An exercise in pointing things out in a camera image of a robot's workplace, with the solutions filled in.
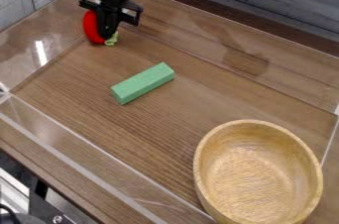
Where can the wooden bowl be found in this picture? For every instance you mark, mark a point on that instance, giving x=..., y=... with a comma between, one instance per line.
x=256, y=174

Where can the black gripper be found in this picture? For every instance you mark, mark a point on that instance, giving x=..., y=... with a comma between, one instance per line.
x=127, y=12

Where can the clear acrylic enclosure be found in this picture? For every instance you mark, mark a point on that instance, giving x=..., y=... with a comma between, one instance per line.
x=189, y=122

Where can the red plush strawberry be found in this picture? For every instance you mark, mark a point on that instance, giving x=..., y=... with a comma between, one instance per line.
x=91, y=31

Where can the black metal table bracket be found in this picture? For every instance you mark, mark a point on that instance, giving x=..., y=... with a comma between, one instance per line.
x=40, y=208

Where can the green rectangular block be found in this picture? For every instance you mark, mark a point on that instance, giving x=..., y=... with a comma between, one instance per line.
x=143, y=82

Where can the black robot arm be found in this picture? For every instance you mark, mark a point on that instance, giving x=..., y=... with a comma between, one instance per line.
x=108, y=3

